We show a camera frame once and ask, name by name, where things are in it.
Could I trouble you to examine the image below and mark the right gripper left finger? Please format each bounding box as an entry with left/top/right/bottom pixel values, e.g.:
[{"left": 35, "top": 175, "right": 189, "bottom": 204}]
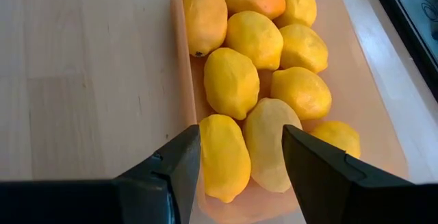
[{"left": 0, "top": 124, "right": 203, "bottom": 224}]

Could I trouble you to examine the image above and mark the black metal table frame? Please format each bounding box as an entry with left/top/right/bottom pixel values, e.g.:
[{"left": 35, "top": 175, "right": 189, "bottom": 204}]
[{"left": 371, "top": 0, "right": 438, "bottom": 101}]

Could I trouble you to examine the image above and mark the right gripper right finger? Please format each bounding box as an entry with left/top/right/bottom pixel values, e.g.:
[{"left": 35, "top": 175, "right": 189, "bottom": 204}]
[{"left": 281, "top": 124, "right": 438, "bottom": 224}]

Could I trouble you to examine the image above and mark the orange plastic tray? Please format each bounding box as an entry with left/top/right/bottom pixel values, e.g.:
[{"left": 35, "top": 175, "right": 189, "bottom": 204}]
[{"left": 170, "top": 0, "right": 410, "bottom": 224}]

